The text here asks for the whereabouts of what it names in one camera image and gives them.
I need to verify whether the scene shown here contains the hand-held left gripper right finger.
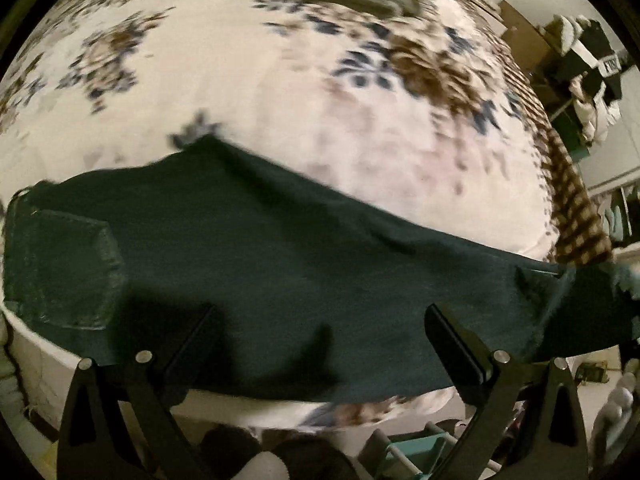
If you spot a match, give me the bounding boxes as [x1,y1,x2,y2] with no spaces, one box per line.
[424,303,589,480]

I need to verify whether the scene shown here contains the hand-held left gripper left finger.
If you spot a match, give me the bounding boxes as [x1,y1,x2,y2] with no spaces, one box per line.
[56,303,217,480]

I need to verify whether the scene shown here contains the floral bed sheet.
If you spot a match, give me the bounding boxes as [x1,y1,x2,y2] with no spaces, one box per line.
[0,0,561,436]

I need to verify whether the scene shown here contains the dark green pants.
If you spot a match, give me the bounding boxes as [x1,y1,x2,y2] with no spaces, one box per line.
[2,135,640,405]

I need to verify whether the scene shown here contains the cardboard box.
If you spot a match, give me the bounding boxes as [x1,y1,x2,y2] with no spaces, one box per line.
[497,0,553,78]

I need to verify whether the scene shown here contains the brown checkered blanket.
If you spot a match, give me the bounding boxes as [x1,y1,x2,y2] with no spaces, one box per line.
[492,45,615,266]

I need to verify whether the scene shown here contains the teal plastic rack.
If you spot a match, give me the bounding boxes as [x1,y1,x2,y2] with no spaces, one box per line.
[357,420,506,480]

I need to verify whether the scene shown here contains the cluttered storage shelf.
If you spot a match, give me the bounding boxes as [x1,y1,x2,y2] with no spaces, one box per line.
[530,12,631,161]

